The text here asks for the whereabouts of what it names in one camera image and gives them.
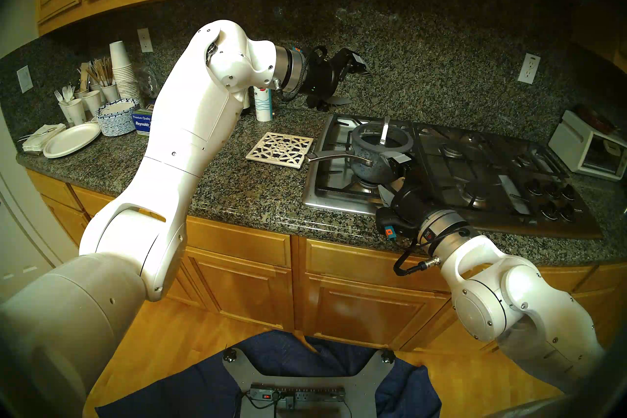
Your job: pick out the clear plastic bag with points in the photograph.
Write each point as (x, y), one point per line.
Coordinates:
(148, 83)

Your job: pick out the white plastic forks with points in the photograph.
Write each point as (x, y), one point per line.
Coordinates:
(65, 94)

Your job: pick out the black stove knob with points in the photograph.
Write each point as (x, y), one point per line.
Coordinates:
(568, 214)
(535, 187)
(553, 191)
(549, 211)
(569, 192)

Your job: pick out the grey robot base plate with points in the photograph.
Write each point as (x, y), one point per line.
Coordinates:
(303, 375)

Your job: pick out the white lattice trivet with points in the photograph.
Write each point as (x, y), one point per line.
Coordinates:
(279, 150)

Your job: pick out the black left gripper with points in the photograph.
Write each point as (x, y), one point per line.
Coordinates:
(325, 74)

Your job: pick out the white paper cup stack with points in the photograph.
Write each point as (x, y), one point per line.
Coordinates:
(123, 69)

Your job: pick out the blue moving blanket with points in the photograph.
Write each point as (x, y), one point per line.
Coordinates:
(313, 353)

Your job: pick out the blue patterned paper bowl stack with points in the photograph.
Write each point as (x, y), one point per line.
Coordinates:
(117, 118)

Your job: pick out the grey power strip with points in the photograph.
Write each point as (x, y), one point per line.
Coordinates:
(303, 394)

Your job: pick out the white toaster oven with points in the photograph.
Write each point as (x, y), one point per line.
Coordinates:
(583, 147)

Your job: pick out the wooden base cabinets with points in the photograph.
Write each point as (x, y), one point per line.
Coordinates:
(245, 285)

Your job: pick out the blue aluminium foil box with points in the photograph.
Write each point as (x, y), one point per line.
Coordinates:
(141, 122)

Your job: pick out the grey speckled saucepan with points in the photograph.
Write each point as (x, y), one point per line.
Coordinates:
(372, 167)

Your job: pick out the white paper plate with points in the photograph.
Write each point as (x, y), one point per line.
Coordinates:
(71, 140)

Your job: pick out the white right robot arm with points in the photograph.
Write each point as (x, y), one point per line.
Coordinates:
(519, 309)

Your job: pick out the stainless gas cooktop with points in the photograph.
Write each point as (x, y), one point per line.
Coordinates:
(465, 167)

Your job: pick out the grey pot lid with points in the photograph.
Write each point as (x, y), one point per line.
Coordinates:
(385, 130)

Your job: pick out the white wall outlet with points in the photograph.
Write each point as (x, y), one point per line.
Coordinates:
(24, 79)
(145, 40)
(530, 69)

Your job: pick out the white salt canister blue lid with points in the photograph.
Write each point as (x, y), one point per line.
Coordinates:
(263, 106)

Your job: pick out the red frying pan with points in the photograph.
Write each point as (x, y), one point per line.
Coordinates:
(595, 118)

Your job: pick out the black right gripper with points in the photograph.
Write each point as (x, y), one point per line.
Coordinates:
(416, 199)

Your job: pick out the bundle of wooden sticks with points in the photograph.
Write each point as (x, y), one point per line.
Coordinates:
(104, 71)

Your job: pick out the white napkin stack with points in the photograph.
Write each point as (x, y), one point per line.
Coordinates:
(41, 138)

